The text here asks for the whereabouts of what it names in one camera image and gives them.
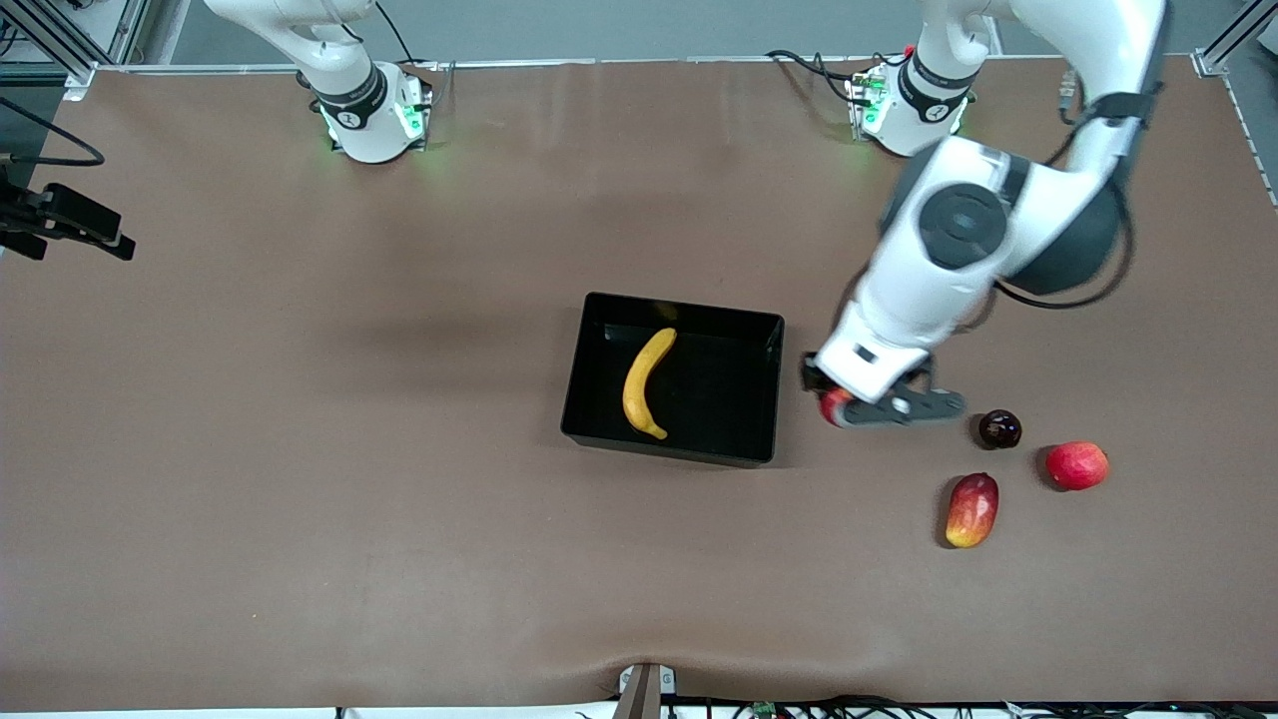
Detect black rectangular plastic box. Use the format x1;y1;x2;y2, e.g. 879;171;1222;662
560;292;786;468

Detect yellow banana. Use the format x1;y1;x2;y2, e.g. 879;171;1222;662
622;328;678;441

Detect dark purple plum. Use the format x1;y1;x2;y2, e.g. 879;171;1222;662
977;408;1023;450

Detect red yellow mango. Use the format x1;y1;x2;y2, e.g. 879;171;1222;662
945;472;1000;549

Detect red peach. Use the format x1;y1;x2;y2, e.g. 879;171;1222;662
1045;440;1110;492

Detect brown table cover mat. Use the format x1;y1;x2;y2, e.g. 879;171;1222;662
0;55;1278;712

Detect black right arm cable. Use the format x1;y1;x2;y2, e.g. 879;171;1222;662
0;95;107;167

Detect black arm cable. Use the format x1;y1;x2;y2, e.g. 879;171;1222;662
0;95;107;167
963;60;1139;331

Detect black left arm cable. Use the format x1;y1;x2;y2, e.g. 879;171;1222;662
963;60;1139;331

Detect aluminium frame post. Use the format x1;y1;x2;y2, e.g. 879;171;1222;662
0;0;151;101
1193;0;1278;77

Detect black left base cable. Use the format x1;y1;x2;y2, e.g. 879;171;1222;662
767;48;865;106

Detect black base cable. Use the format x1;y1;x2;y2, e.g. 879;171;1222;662
767;48;865;106
374;0;445;71

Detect black right base cable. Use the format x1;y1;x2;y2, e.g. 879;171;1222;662
374;0;445;71

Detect grey metal table bracket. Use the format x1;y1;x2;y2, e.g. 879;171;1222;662
617;662;678;719

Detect silver table edge rail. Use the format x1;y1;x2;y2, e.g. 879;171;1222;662
60;55;1209;77

